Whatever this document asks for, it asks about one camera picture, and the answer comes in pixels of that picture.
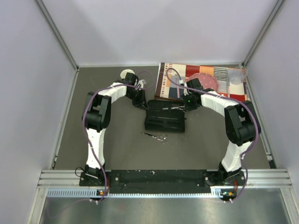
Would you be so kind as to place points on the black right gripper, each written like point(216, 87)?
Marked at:
point(184, 96)

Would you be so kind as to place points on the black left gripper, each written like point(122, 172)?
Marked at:
point(141, 101)

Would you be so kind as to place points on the silver straight scissors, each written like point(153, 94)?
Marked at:
point(182, 108)

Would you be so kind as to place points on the long black barber comb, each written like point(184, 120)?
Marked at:
point(166, 117)

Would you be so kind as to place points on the black zip tool case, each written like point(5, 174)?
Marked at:
point(155, 109)

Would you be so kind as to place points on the silver thinning scissors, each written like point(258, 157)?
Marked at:
point(161, 138)

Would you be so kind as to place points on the black handled comb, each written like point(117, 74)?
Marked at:
point(166, 126)

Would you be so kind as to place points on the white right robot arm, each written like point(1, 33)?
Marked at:
point(241, 123)

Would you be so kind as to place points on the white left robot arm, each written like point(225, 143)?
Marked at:
point(97, 115)

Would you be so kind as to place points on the pink polka dot plate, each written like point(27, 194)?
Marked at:
point(206, 80)

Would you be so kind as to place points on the colourful patterned placemat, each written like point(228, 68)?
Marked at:
point(169, 72)

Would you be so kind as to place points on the blue ceramic mug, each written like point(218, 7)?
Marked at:
point(125, 72)

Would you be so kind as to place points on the clear plastic cup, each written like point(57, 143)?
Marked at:
point(237, 75)

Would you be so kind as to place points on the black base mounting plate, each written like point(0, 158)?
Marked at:
point(169, 181)

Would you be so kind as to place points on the pink handled fork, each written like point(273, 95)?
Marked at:
point(178, 84)

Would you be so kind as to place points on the pink handled knife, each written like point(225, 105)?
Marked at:
point(228, 85)

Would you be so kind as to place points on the grey slotted cable duct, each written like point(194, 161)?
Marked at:
point(96, 193)

